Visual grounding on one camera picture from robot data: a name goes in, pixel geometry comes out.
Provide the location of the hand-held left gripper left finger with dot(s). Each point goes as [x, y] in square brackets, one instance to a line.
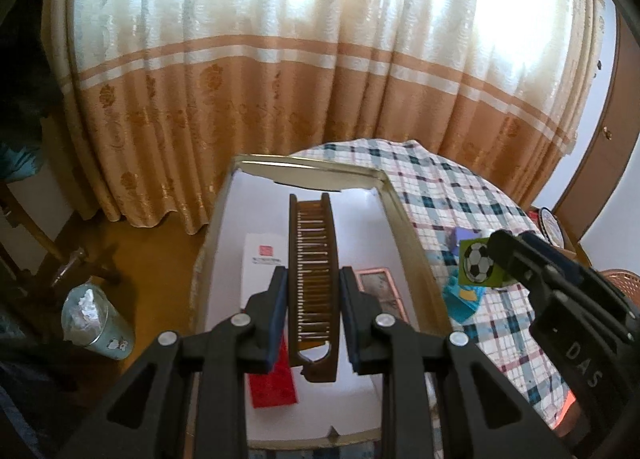
[277, 319]

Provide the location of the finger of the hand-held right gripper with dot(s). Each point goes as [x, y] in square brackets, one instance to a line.
[575, 271]
[522, 264]

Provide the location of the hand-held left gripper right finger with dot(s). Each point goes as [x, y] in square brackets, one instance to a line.
[350, 319]

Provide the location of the pink framed box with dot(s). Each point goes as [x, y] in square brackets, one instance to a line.
[387, 294]

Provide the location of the green soccer ball block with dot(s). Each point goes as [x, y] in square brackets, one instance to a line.
[475, 259]

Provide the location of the white box with red label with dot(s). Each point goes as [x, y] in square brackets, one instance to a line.
[260, 269]

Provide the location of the red toy building block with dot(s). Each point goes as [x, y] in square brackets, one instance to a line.
[272, 384]

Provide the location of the blue toy building block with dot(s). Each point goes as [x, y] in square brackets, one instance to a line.
[465, 301]

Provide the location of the brown wooden comb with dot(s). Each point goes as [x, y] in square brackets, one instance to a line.
[315, 259]

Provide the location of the small purple box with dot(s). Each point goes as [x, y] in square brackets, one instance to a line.
[456, 241]

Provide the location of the gold rectangular tin box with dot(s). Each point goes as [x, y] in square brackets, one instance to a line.
[410, 249]

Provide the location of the brown wicker chair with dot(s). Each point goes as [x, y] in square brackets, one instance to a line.
[625, 279]

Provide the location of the plaid tablecloth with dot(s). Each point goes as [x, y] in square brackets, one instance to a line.
[450, 189]

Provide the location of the white paper lining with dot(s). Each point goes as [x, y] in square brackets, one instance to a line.
[235, 219]

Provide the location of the brown wooden door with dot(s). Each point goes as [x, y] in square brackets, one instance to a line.
[605, 154]

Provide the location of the green cup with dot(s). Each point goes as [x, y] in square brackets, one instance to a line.
[112, 336]

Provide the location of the crumpled white tissue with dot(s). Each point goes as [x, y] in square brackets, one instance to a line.
[85, 311]

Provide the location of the wooden chair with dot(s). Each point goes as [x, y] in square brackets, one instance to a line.
[75, 264]

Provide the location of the cream and orange curtain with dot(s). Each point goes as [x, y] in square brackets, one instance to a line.
[300, 64]

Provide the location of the teal cloth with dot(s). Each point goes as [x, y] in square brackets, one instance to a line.
[17, 161]

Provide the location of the dark hanging clothes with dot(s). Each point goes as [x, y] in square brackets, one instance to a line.
[25, 89]

